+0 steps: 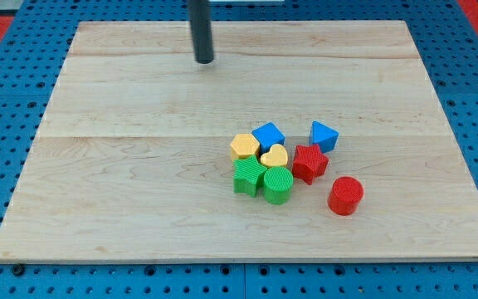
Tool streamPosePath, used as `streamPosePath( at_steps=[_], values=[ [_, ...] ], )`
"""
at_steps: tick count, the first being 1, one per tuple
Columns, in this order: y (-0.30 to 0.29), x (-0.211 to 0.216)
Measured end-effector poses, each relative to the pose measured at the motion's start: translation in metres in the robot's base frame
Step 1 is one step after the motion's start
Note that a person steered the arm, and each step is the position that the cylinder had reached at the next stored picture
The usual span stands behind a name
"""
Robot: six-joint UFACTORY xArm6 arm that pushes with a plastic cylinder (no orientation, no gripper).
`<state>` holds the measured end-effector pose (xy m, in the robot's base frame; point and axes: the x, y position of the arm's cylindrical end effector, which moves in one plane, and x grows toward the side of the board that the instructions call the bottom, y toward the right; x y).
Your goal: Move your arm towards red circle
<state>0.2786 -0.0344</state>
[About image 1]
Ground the black cylindrical robot arm rod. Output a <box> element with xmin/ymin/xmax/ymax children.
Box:
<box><xmin>187</xmin><ymin>0</ymin><xmax>214</xmax><ymax>64</ymax></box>

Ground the yellow hexagon block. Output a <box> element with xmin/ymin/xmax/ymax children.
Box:
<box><xmin>230</xmin><ymin>133</ymin><xmax>261</xmax><ymax>161</ymax></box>

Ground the green star block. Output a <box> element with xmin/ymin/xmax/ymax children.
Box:
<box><xmin>233</xmin><ymin>155</ymin><xmax>267</xmax><ymax>198</ymax></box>

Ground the blue cube block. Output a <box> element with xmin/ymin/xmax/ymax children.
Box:
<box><xmin>251</xmin><ymin>122</ymin><xmax>285</xmax><ymax>154</ymax></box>

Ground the yellow heart block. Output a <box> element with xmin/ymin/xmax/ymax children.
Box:
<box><xmin>260</xmin><ymin>144</ymin><xmax>288</xmax><ymax>168</ymax></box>

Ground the green cylinder block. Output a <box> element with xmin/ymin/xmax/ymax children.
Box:
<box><xmin>263</xmin><ymin>166</ymin><xmax>294</xmax><ymax>205</ymax></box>

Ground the red star block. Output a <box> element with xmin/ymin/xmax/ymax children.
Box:
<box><xmin>291</xmin><ymin>144</ymin><xmax>329</xmax><ymax>185</ymax></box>

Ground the light wooden board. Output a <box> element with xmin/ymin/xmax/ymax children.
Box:
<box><xmin>0</xmin><ymin>21</ymin><xmax>478</xmax><ymax>264</ymax></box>

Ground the blue triangle block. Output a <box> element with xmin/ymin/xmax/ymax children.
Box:
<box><xmin>309</xmin><ymin>120</ymin><xmax>339</xmax><ymax>154</ymax></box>

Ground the red cylinder block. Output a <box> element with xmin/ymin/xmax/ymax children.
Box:
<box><xmin>327</xmin><ymin>176</ymin><xmax>364</xmax><ymax>216</ymax></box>

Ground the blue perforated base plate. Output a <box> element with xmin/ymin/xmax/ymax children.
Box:
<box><xmin>0</xmin><ymin>0</ymin><xmax>478</xmax><ymax>298</ymax></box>

